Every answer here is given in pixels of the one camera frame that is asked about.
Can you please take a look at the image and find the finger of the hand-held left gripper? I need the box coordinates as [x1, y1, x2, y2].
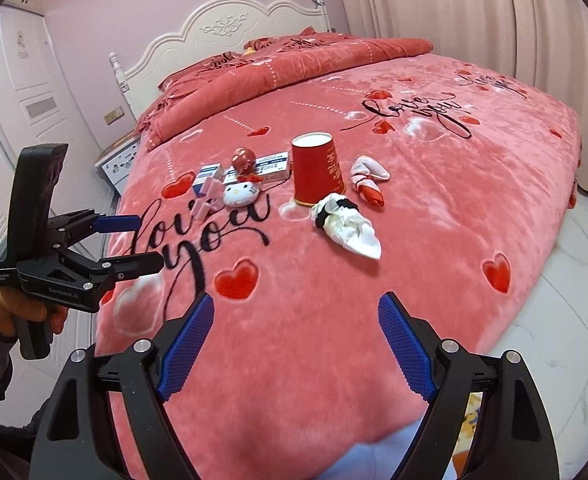
[48, 211, 142, 248]
[54, 251, 165, 293]

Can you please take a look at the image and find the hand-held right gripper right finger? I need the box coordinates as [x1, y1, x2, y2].
[377, 291, 561, 480]

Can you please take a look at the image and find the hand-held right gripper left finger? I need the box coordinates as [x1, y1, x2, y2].
[32, 292, 216, 480]

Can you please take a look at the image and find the pink plastic hook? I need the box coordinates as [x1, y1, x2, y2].
[190, 175, 225, 222]

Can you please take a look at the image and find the person's left hand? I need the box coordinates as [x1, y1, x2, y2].
[0, 280, 70, 343]

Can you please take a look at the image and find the white nightstand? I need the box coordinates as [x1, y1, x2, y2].
[95, 132, 142, 196]

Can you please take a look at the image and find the pink heart printed blanket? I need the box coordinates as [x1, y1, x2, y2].
[94, 35, 582, 471]

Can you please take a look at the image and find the cartoon printed bed sheet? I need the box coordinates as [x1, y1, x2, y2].
[451, 391, 484, 468]

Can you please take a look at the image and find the small white and purple box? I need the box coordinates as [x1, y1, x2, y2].
[192, 162, 225, 197]

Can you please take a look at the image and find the white panel door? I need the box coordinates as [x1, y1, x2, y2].
[0, 2, 109, 261]

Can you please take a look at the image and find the white cat plush toy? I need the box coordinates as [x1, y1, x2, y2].
[222, 174, 263, 208]

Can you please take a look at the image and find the white and black crumpled sock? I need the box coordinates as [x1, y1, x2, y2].
[310, 192, 382, 261]

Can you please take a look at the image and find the red round ornament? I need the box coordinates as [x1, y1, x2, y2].
[231, 147, 257, 176]

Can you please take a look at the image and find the small white medicine box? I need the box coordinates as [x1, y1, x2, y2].
[224, 151, 293, 184]

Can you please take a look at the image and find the white and red sock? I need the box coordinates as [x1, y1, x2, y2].
[350, 156, 391, 207]

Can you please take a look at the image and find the red paper cup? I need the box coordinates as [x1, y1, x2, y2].
[291, 132, 347, 208]

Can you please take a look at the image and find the red folded quilt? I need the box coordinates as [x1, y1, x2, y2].
[141, 30, 433, 153]

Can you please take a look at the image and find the white carved headboard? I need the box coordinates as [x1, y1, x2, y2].
[108, 0, 335, 121]

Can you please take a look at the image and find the pale pink curtain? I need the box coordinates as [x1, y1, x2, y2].
[331, 0, 588, 201]

